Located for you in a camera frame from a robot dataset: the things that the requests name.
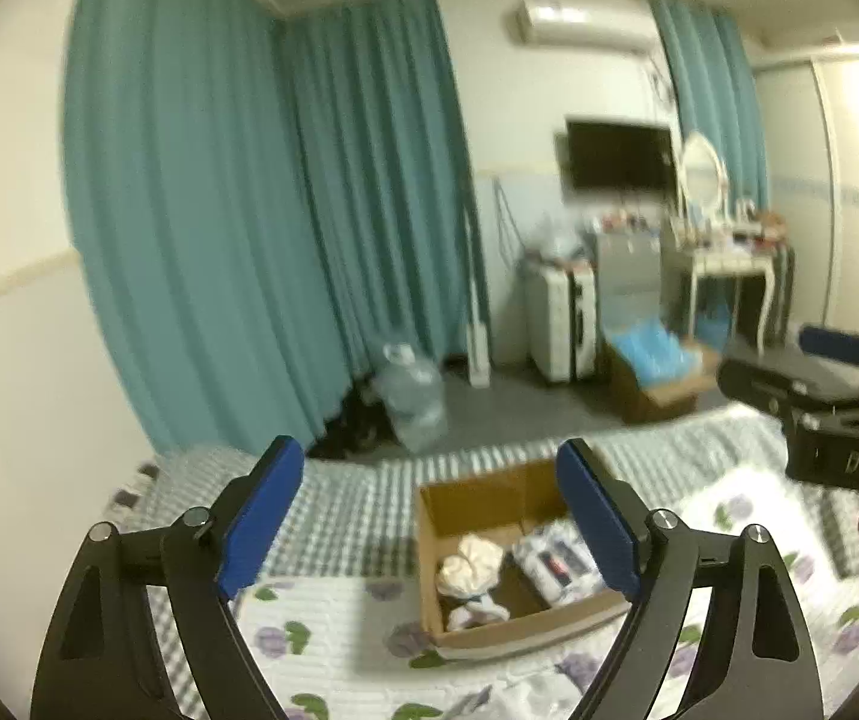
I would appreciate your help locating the clear large water bottle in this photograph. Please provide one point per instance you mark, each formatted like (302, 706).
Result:
(413, 397)

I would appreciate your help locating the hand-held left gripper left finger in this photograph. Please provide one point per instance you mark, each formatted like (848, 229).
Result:
(260, 521)

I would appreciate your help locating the white plastic-wrapped packet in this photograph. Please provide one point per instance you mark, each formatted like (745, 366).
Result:
(549, 559)

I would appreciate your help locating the white dressing table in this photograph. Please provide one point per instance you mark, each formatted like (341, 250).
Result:
(722, 262)

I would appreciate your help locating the clear plastic bag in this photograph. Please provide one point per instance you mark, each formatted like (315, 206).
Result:
(558, 241)

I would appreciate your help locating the oval white vanity mirror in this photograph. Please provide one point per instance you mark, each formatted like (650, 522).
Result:
(701, 169)

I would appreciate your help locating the dark shoes pile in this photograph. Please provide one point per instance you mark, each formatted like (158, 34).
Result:
(358, 424)

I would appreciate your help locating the grey checkered bedsheet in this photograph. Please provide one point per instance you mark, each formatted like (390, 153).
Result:
(347, 510)

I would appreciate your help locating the grey cabinet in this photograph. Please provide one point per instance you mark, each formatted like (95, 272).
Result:
(628, 277)

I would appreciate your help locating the floral white quilt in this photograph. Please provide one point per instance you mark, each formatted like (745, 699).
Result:
(339, 637)

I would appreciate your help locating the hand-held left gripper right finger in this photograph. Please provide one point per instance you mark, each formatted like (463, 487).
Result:
(598, 521)

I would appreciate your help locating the wide teal curtain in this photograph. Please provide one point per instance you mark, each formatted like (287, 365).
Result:
(189, 225)

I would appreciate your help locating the white suitcase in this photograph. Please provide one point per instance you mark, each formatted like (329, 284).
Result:
(560, 322)

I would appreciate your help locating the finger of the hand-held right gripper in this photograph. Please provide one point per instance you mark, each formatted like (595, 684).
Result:
(763, 379)
(838, 345)

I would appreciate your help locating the teal corner curtain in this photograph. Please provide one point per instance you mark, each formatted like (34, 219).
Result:
(384, 180)

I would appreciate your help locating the white folded cloth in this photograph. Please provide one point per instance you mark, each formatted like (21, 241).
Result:
(478, 611)

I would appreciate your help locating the white wardrobe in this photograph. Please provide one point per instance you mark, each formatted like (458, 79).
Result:
(849, 187)

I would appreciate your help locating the cream crumpled cloth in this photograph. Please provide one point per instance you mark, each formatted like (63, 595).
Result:
(470, 559)

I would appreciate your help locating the narrow teal curtain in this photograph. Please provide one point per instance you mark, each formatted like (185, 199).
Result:
(714, 82)

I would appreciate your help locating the black wall television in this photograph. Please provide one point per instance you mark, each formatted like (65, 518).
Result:
(619, 154)

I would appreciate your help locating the cardboard box with blue packs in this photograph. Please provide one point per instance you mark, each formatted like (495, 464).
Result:
(662, 390)

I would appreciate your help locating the white air conditioner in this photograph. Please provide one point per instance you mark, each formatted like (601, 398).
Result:
(587, 24)

